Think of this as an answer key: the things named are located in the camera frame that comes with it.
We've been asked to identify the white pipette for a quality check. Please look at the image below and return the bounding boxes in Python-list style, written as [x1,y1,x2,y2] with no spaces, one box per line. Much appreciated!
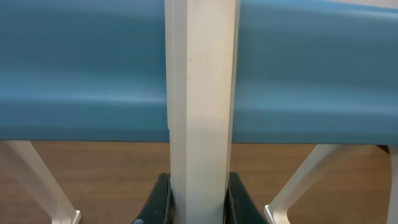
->
[164,0,241,224]

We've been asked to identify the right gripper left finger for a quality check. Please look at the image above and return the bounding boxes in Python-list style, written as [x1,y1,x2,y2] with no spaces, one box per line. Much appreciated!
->
[131,172,172,224]

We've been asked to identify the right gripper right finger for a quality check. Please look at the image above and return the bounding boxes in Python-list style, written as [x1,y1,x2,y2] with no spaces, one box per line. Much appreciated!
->
[224,171,269,224]

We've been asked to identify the white and blue stand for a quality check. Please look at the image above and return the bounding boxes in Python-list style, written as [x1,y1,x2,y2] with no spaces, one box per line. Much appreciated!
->
[0,0,398,224]

